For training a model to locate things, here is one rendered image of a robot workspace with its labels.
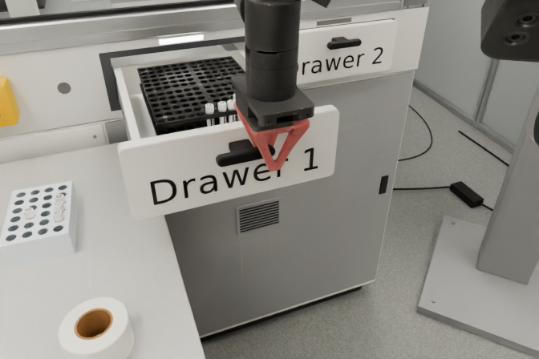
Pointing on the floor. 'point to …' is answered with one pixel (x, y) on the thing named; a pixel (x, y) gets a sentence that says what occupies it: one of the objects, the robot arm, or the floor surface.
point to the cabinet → (278, 213)
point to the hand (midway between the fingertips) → (269, 157)
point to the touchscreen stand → (493, 262)
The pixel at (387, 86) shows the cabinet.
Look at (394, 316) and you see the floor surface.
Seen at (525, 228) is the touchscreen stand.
